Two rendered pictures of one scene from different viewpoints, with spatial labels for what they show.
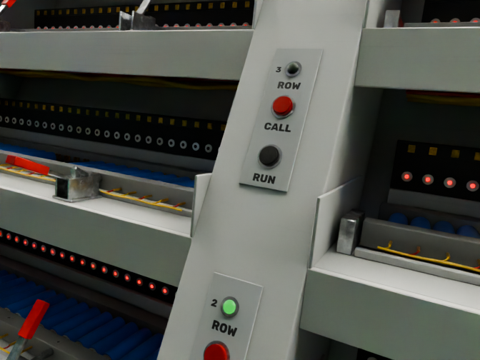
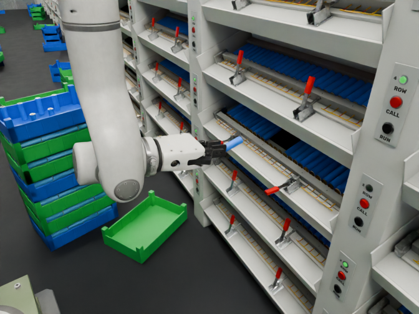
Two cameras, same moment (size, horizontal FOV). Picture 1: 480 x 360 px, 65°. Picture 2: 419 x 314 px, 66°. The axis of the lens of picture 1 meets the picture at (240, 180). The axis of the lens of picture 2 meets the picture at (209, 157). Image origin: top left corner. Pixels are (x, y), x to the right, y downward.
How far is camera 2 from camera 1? 56 cm
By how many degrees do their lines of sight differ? 55
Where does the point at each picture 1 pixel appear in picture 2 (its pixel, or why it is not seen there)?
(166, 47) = (316, 140)
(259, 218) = (355, 241)
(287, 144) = (365, 220)
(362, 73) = (404, 198)
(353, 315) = (387, 286)
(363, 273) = (394, 275)
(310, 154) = (374, 228)
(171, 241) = (326, 230)
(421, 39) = not seen: outside the picture
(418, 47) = not seen: outside the picture
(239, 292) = (348, 261)
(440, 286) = not seen: outside the picture
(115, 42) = (293, 126)
